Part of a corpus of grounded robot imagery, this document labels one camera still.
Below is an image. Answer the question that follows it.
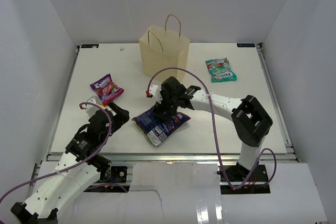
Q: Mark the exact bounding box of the teal candy bag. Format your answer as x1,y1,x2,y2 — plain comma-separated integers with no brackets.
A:
205,58,237,83

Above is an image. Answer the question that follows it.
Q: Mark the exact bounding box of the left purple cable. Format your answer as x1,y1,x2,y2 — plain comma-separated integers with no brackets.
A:
0,102,129,206

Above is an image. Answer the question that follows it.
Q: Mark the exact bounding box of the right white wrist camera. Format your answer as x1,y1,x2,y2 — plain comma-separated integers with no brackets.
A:
146,85,163,104

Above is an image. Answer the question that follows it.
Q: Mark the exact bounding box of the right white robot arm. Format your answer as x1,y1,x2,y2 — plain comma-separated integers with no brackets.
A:
146,77,273,182

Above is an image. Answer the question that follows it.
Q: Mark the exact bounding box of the beige paper bag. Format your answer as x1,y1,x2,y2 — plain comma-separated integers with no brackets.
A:
139,14,190,82

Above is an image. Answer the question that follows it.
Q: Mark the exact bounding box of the left blue table label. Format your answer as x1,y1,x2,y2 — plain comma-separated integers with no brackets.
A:
81,44,99,49

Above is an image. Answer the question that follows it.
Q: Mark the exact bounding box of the purple pink gummy bag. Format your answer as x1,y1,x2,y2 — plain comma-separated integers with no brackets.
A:
90,74,124,105

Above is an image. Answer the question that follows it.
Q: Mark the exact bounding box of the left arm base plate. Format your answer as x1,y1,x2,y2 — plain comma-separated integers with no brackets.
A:
106,166,128,183

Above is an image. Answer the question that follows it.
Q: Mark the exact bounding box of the dark blue snack bag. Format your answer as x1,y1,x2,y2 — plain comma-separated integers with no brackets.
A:
132,106,191,147

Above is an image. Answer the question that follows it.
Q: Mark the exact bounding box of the aluminium frame rail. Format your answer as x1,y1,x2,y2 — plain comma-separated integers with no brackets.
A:
47,152,297,162

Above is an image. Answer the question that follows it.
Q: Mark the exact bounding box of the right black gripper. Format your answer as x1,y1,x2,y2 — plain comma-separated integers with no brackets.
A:
152,88,180,123

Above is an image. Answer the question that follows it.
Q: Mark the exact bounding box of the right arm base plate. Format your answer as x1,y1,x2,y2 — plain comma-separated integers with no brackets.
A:
224,165,268,183

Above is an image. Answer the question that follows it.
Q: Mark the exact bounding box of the right blue table label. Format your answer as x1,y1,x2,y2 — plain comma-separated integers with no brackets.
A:
237,43,255,48

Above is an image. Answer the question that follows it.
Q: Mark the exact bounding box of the yellow snack pack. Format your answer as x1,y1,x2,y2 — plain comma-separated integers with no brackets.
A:
85,105,111,117

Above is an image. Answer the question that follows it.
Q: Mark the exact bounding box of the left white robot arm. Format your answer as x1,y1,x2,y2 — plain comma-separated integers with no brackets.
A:
11,102,130,223

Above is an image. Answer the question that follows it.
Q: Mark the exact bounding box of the blue table label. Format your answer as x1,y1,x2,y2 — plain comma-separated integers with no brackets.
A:
81,44,99,49
237,43,255,48

